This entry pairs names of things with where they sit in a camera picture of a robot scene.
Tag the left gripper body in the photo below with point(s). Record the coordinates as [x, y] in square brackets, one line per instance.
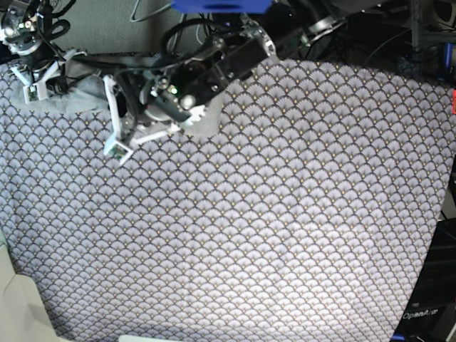
[166, 101]

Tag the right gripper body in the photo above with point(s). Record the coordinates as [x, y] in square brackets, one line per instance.
[32, 42]

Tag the light grey T-shirt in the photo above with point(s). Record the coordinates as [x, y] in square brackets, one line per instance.
[89, 95]

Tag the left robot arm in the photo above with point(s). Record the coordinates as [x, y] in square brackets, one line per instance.
[240, 42]

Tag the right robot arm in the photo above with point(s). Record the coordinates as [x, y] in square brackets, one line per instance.
[37, 11]

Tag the fan-patterned table cloth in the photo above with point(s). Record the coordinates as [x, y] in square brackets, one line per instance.
[307, 217]

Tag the black OpenArm box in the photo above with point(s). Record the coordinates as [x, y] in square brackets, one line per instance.
[430, 313]

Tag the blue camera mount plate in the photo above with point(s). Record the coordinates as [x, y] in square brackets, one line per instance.
[221, 6]

